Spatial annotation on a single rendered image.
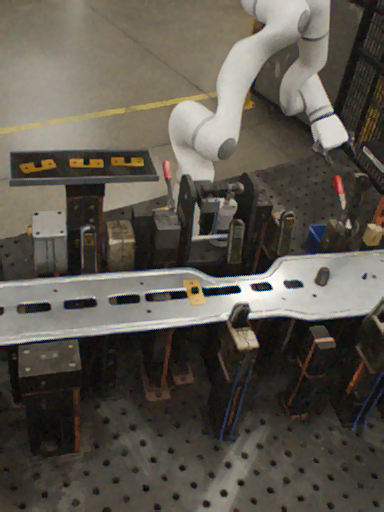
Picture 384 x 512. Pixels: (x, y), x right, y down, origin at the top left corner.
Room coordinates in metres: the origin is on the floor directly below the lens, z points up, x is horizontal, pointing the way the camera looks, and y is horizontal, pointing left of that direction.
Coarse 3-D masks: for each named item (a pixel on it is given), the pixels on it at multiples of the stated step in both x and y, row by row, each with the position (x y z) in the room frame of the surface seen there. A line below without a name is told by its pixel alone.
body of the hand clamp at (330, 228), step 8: (328, 224) 1.31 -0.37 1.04; (328, 232) 1.29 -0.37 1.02; (336, 232) 1.26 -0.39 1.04; (344, 232) 1.28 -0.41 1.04; (328, 240) 1.28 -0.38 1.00; (336, 240) 1.26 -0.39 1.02; (344, 240) 1.26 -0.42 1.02; (320, 248) 1.30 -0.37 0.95; (328, 248) 1.27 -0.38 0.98; (336, 248) 1.26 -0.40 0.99; (344, 248) 1.27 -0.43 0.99
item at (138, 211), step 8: (136, 208) 1.15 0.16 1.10; (144, 208) 1.16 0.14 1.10; (136, 216) 1.12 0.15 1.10; (144, 216) 1.13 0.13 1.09; (152, 216) 1.13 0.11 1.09; (136, 224) 1.12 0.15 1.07; (144, 224) 1.13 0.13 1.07; (136, 232) 1.12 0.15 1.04; (144, 232) 1.13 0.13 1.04; (144, 240) 1.13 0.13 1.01; (136, 248) 1.13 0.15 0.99; (144, 248) 1.13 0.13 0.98; (136, 256) 1.13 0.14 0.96; (144, 256) 1.13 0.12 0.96; (136, 264) 1.13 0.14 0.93; (144, 264) 1.13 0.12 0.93; (136, 296) 1.13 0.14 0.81
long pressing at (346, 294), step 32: (320, 256) 1.20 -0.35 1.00; (352, 256) 1.22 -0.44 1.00; (0, 288) 0.89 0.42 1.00; (32, 288) 0.91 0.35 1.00; (64, 288) 0.92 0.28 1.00; (96, 288) 0.94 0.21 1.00; (128, 288) 0.96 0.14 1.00; (160, 288) 0.98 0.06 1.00; (320, 288) 1.07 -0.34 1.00; (352, 288) 1.09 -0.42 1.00; (0, 320) 0.80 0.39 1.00; (32, 320) 0.81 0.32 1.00; (64, 320) 0.83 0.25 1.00; (96, 320) 0.84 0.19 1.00; (128, 320) 0.86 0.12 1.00; (160, 320) 0.87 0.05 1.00; (192, 320) 0.89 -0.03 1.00; (224, 320) 0.91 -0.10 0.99
